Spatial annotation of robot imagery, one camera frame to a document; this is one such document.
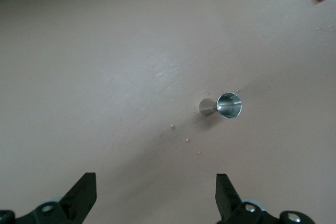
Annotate brown table cover sheet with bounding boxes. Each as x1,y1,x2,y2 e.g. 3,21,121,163
0,0,336,224

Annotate steel double jigger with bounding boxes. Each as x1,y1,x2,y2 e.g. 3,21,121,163
198,92,243,120

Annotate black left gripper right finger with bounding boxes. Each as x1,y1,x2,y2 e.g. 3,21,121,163
215,173,316,224

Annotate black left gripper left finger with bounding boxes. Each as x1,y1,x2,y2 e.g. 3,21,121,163
0,173,97,224

